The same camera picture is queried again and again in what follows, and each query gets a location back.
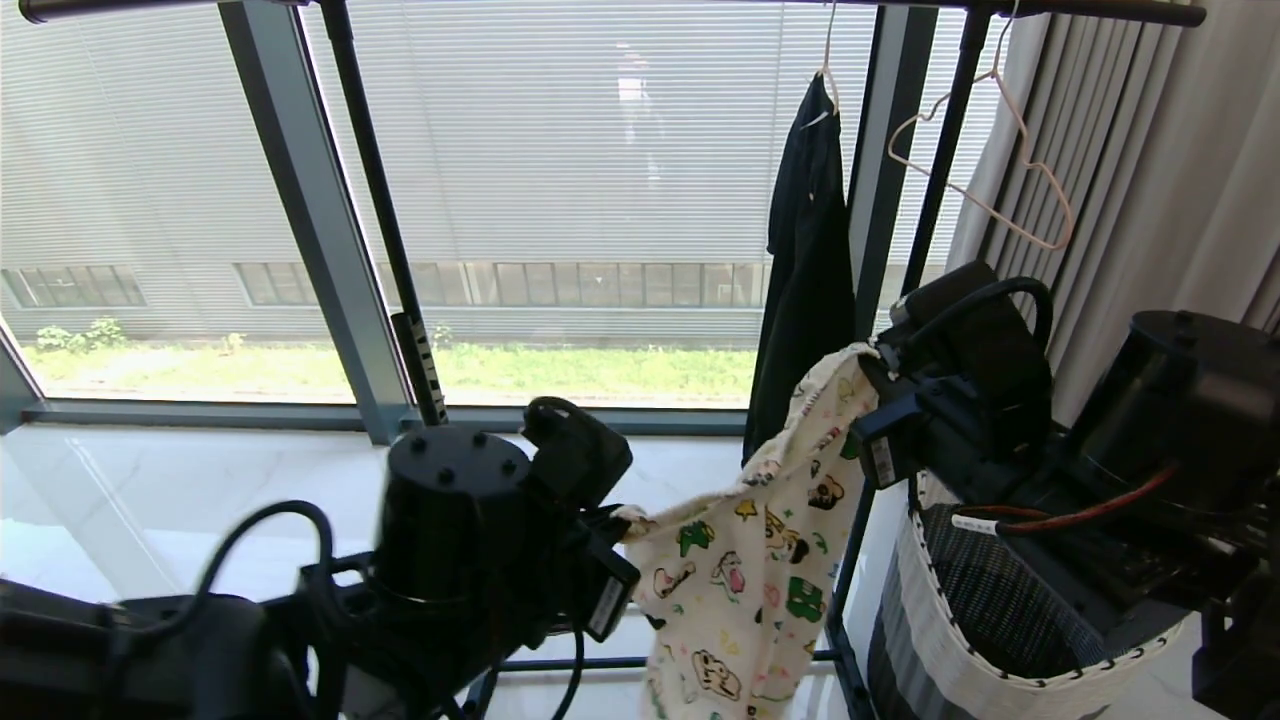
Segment black T-shirt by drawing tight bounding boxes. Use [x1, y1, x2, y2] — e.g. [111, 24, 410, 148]
[742, 72, 859, 466]

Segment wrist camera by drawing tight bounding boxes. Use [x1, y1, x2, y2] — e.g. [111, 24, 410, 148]
[522, 397, 634, 511]
[890, 262, 1051, 421]

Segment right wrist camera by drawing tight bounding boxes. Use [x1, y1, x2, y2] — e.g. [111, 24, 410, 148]
[890, 262, 1051, 421]

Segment black clothes rack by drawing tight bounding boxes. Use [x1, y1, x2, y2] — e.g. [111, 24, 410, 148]
[18, 0, 1208, 720]

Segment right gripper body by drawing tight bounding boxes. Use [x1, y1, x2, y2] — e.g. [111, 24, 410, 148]
[850, 378, 1011, 493]

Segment cream printed garment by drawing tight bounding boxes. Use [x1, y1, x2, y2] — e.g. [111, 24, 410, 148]
[612, 343, 881, 720]

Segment window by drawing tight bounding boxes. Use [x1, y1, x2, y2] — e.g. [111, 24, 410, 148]
[0, 0, 1011, 446]

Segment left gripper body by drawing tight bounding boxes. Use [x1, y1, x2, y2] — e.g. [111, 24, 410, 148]
[544, 508, 643, 644]

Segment beige curtain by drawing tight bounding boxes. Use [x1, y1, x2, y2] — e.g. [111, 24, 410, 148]
[945, 0, 1280, 431]

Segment pink clothes hanger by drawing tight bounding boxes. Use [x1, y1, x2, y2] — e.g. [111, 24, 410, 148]
[887, 0, 1076, 253]
[798, 0, 843, 131]

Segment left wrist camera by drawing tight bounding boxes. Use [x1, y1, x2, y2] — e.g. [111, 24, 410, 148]
[522, 397, 634, 511]

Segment white laundry basket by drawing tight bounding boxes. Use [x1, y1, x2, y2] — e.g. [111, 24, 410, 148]
[865, 470, 1191, 720]

